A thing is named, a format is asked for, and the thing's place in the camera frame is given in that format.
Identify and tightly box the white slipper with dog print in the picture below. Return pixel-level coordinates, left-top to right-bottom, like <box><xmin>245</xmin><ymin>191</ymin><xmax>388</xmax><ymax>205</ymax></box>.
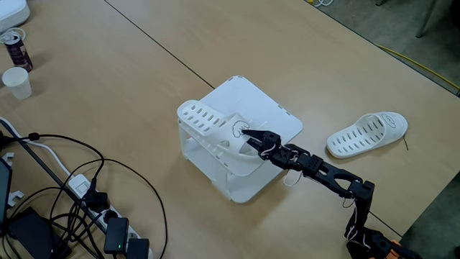
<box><xmin>326</xmin><ymin>111</ymin><xmax>409</xmax><ymax>160</ymax></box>
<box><xmin>176</xmin><ymin>99</ymin><xmax>267</xmax><ymax>170</ymax></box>

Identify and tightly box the white two-tier shoe rack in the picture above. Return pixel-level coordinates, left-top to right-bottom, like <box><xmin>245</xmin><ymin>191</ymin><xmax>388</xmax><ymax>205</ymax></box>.
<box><xmin>178</xmin><ymin>75</ymin><xmax>304</xmax><ymax>204</ymax></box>

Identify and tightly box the black power adapter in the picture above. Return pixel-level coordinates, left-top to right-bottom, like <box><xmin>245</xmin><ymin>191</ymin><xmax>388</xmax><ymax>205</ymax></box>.
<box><xmin>126</xmin><ymin>237</ymin><xmax>150</xmax><ymax>259</ymax></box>

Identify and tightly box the black adapter with green light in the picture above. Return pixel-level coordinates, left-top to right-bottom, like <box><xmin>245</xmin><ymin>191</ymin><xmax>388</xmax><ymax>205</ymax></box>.
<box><xmin>103</xmin><ymin>217</ymin><xmax>129</xmax><ymax>255</ymax></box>

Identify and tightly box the black power plug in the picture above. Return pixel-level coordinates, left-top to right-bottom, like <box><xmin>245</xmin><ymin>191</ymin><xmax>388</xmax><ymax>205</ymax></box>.
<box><xmin>83</xmin><ymin>178</ymin><xmax>111</xmax><ymax>213</ymax></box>

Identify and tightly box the white power strip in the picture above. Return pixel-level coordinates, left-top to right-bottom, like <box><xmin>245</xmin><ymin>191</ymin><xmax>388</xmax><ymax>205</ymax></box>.
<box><xmin>67</xmin><ymin>173</ymin><xmax>154</xmax><ymax>259</ymax></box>

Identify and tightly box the grey chair leg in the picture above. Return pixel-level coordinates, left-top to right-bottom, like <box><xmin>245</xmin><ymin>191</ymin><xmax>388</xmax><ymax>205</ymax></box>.
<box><xmin>415</xmin><ymin>0</ymin><xmax>438</xmax><ymax>39</ymax></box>

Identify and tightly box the black flat power brick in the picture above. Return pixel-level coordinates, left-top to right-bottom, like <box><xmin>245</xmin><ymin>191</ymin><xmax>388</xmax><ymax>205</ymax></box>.
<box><xmin>6</xmin><ymin>206</ymin><xmax>73</xmax><ymax>259</ymax></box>

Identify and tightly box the white paper cup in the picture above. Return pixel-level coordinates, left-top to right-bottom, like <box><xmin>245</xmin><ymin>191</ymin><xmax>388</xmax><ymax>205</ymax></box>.
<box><xmin>1</xmin><ymin>66</ymin><xmax>32</xmax><ymax>100</ymax></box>

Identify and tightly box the dark purple drink can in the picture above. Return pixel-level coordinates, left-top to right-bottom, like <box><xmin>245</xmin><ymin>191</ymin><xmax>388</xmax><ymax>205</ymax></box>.
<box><xmin>3</xmin><ymin>32</ymin><xmax>34</xmax><ymax>73</ymax></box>

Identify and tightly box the dark laptop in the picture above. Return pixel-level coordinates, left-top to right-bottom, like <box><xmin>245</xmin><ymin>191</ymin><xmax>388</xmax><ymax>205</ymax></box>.
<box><xmin>0</xmin><ymin>158</ymin><xmax>14</xmax><ymax>226</ymax></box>

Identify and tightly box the white flat device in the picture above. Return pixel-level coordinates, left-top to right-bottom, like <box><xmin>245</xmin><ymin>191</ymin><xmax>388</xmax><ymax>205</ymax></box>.
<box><xmin>0</xmin><ymin>0</ymin><xmax>31</xmax><ymax>34</ymax></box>

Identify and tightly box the long black looping cable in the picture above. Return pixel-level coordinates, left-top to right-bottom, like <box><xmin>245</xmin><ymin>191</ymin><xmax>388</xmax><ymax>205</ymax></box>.
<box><xmin>50</xmin><ymin>158</ymin><xmax>169</xmax><ymax>259</ymax></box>

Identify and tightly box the yellow floor cable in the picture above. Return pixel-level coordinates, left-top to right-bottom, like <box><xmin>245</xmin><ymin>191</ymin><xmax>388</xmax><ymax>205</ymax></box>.
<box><xmin>375</xmin><ymin>43</ymin><xmax>460</xmax><ymax>91</ymax></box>

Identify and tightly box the white power strip cord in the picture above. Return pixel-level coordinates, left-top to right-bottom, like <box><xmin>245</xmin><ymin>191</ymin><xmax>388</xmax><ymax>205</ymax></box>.
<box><xmin>0</xmin><ymin>115</ymin><xmax>73</xmax><ymax>178</ymax></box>

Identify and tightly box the black cable with ferrite bead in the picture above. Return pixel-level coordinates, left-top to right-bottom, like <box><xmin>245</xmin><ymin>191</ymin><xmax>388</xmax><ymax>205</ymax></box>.
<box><xmin>0</xmin><ymin>132</ymin><xmax>106</xmax><ymax>191</ymax></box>

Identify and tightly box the white coiled cable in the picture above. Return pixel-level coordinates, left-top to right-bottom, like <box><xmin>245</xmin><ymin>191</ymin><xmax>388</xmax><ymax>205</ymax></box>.
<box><xmin>0</xmin><ymin>27</ymin><xmax>27</xmax><ymax>45</ymax></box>

